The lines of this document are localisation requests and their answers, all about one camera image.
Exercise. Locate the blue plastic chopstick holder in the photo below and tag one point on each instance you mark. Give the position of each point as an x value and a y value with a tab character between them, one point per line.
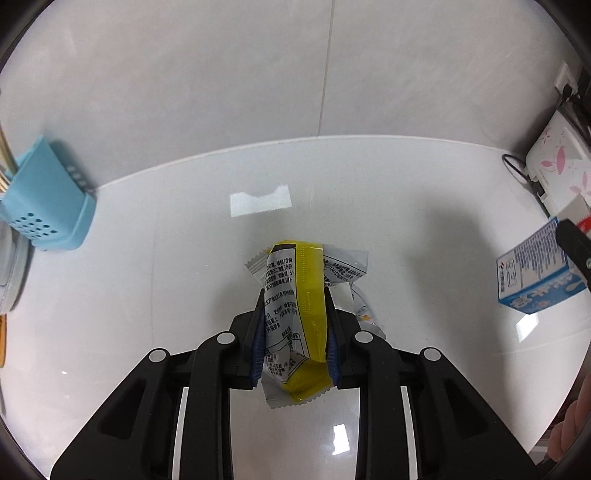
46	203

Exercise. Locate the yellow silver snack packet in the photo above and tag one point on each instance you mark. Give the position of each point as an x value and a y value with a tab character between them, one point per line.
307	295

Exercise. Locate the stack of white plates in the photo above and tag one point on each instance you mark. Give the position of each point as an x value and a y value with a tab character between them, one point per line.
11	277

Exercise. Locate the wooden trivet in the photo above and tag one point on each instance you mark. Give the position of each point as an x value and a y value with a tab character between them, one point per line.
2	341

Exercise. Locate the white wall power socket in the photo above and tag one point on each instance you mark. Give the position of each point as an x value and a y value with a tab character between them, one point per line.
564	76

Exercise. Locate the blue white milk carton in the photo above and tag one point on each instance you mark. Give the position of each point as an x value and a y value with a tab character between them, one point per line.
531	272

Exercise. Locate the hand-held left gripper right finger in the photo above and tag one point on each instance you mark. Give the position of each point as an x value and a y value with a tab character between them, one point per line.
331	360

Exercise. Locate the black power plug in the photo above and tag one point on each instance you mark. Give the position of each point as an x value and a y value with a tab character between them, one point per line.
571	94

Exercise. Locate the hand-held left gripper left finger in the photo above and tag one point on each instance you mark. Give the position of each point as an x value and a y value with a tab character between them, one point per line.
255	360

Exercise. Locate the bundle of wooden chopsticks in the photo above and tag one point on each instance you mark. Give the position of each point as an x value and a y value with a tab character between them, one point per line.
5	161

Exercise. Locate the white flowered rice cooker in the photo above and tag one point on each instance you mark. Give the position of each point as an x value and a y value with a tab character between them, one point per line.
558	157

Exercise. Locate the person's right hand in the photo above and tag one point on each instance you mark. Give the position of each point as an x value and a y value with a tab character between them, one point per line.
565	429

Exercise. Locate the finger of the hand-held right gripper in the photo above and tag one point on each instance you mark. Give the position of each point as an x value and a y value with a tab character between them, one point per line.
575	249

